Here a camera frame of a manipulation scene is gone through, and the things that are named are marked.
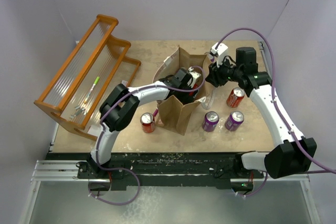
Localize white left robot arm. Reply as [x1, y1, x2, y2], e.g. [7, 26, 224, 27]
[87, 66, 205, 178]

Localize small grey metal clips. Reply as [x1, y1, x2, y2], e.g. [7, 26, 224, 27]
[69, 104, 87, 120]

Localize red cola can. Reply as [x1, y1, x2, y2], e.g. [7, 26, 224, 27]
[226, 87, 245, 108]
[190, 84, 200, 97]
[140, 113, 155, 133]

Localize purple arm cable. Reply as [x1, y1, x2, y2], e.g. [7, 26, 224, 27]
[216, 27, 336, 198]
[88, 66, 205, 205]

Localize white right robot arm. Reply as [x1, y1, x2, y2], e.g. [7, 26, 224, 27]
[205, 43, 317, 179]

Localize small purple marker pen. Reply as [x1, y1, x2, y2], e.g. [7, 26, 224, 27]
[153, 109, 159, 118]

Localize purple soda can front right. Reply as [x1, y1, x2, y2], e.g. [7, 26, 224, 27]
[225, 111, 244, 131]

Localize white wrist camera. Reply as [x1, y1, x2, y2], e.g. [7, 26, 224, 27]
[188, 67, 201, 89]
[209, 43, 228, 67]

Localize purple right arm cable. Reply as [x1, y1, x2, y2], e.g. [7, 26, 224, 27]
[216, 27, 336, 198]

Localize purple soda can front left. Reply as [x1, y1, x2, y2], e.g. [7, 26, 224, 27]
[202, 111, 219, 132]

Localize brown canvas tote bag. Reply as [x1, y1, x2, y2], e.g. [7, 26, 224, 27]
[153, 47, 214, 135]

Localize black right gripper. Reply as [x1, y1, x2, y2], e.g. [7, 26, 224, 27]
[206, 55, 243, 87]

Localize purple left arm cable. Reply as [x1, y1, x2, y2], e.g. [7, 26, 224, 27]
[88, 66, 205, 205]

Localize orange wooden framed tray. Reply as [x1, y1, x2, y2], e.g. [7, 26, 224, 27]
[34, 14, 141, 141]

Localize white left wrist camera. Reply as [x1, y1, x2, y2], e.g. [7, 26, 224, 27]
[188, 67, 201, 89]

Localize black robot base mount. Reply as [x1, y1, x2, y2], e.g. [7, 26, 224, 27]
[46, 152, 264, 191]

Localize purple soda can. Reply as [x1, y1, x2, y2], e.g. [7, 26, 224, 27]
[208, 54, 214, 62]
[202, 111, 219, 132]
[225, 111, 244, 131]

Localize green marker pen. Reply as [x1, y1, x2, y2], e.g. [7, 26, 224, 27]
[83, 77, 100, 104]

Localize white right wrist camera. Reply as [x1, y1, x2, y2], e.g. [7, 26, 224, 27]
[209, 43, 228, 67]

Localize purple soda can far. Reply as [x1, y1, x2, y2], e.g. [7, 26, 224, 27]
[208, 54, 214, 62]

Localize aluminium front rail frame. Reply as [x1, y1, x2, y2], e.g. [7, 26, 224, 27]
[19, 161, 321, 223]

